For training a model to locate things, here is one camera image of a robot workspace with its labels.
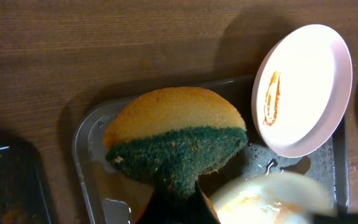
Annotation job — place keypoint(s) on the white plate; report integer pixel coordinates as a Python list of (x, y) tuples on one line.
[(284, 197), (301, 90)]

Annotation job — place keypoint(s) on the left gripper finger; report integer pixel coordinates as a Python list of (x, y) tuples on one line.
[(196, 209)]

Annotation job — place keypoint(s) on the green orange sponge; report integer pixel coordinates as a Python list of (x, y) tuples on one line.
[(167, 138)]

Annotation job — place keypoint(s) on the white plate top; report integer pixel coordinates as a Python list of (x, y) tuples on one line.
[(301, 90)]

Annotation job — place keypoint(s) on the black small tray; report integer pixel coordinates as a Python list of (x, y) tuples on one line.
[(22, 195)]

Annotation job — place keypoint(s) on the brown large tray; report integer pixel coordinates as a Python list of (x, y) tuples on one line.
[(112, 198)]

